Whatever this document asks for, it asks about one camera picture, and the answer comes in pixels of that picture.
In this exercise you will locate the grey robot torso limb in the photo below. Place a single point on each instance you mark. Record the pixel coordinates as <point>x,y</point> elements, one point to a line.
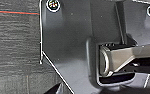
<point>131,56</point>

